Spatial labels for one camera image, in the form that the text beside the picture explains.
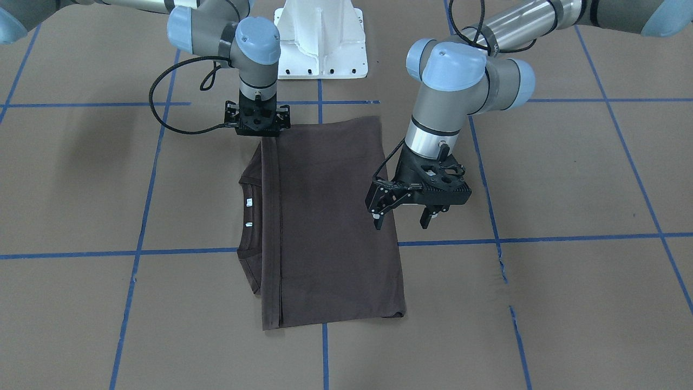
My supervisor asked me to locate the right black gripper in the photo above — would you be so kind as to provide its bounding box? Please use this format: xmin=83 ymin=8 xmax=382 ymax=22
xmin=225 ymin=94 xmax=291 ymax=137

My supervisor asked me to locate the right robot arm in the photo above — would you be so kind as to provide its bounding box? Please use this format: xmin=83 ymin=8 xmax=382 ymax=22
xmin=1 ymin=1 xmax=291 ymax=137

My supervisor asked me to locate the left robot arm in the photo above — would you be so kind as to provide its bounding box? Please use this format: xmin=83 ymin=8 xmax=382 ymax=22
xmin=365 ymin=1 xmax=692 ymax=230

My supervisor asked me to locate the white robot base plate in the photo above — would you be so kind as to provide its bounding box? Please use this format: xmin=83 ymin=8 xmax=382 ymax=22
xmin=274 ymin=1 xmax=369 ymax=80

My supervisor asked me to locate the dark brown t-shirt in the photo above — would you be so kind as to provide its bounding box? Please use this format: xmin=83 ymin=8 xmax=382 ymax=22
xmin=237 ymin=116 xmax=406 ymax=330

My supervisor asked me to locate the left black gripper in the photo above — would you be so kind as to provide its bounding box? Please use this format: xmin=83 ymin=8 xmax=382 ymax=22
xmin=365 ymin=144 xmax=471 ymax=231

